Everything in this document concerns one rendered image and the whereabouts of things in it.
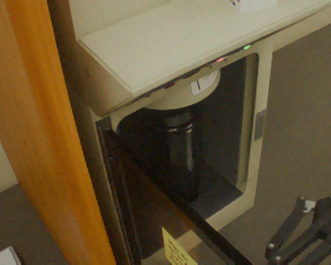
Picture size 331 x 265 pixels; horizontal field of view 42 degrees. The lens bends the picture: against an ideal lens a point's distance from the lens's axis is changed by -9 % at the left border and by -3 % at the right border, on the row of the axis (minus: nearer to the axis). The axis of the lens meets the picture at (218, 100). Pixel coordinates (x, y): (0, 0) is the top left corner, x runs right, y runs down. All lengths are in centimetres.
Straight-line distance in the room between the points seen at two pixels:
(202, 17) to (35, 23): 21
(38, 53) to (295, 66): 113
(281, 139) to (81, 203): 76
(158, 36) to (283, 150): 73
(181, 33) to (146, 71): 7
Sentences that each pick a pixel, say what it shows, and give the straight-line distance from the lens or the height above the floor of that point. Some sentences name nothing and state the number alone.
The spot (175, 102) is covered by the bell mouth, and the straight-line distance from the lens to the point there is 67.
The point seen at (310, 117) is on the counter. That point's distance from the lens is 125.
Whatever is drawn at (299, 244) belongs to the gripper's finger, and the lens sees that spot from 56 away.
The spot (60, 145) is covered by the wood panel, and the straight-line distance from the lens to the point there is 44.
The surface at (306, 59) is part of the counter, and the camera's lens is 147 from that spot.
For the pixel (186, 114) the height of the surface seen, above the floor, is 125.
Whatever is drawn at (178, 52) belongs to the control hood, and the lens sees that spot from 45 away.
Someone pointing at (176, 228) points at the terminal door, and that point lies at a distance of 51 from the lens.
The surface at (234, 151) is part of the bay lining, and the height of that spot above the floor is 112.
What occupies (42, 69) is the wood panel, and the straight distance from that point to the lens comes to 38.
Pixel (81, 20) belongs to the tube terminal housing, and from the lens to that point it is 49.
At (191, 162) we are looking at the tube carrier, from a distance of 84.
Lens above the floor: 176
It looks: 40 degrees down
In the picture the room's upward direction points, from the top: 1 degrees clockwise
